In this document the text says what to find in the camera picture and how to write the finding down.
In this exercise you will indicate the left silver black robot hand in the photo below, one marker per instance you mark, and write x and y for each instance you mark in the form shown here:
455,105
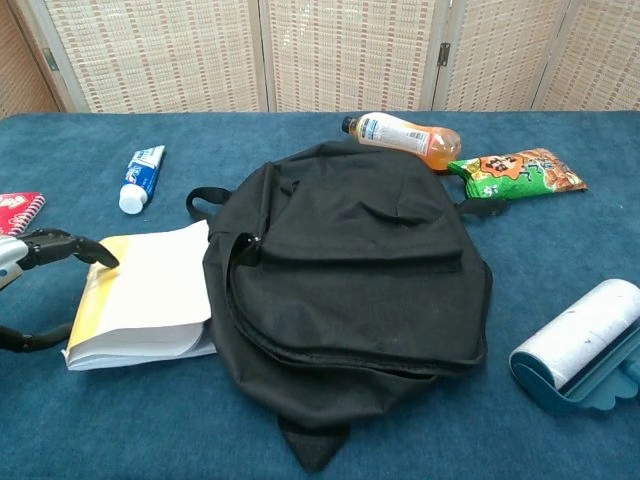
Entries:
55,245

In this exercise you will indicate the white book with yellow spine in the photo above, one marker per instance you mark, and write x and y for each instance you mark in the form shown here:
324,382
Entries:
155,290

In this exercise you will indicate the black fabric backpack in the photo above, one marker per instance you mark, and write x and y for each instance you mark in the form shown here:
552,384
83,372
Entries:
350,300

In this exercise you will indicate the red spiral calendar notebook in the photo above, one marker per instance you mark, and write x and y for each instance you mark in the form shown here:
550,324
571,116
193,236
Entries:
20,212

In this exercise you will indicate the white blue toothpaste tube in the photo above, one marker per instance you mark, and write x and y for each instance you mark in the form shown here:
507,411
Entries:
142,172

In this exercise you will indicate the metal screen hinge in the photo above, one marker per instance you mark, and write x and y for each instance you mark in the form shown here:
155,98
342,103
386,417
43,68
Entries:
444,54
49,58

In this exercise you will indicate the woven folding screen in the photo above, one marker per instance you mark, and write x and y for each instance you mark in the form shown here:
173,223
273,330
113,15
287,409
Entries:
345,55

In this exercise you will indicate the orange drink plastic bottle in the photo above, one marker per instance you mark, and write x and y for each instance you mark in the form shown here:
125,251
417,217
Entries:
400,135

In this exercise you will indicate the green orange snack bag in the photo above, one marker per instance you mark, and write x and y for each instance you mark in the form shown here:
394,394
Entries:
515,172

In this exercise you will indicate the teal lint roller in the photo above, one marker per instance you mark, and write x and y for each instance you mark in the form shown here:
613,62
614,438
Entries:
575,335

